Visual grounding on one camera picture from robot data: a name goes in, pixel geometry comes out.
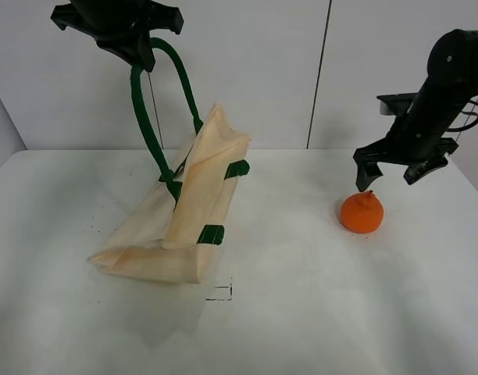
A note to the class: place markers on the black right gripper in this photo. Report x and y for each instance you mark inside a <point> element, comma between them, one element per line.
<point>413,139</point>

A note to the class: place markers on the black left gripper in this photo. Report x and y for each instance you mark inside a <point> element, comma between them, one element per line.
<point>120,27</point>

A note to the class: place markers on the orange fruit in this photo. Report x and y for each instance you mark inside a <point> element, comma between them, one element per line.
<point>362,213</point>

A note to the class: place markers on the white linen bag green handles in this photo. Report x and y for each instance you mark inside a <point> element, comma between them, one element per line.
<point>172,234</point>

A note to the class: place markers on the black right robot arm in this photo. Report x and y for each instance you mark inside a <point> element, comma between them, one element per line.
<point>452,71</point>

